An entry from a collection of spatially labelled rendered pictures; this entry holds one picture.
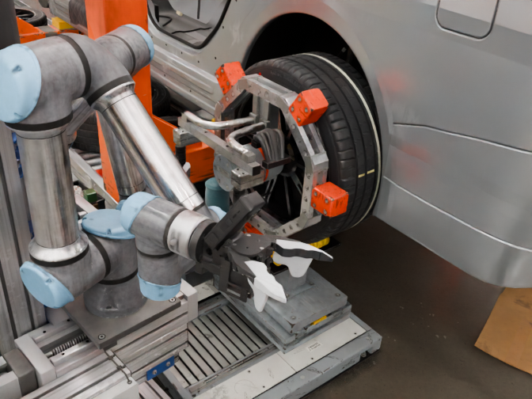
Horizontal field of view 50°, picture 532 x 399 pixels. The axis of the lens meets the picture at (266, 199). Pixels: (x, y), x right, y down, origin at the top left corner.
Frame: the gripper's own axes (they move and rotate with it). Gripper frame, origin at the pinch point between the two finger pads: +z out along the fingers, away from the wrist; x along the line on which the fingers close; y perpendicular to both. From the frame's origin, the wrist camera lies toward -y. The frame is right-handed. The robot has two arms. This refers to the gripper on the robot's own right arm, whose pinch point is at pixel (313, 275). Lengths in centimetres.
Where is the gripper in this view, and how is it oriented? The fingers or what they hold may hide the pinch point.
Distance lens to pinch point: 85.2
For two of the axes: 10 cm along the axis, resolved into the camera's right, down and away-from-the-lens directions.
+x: -5.2, 2.9, -8.1
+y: -1.3, 9.0, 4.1
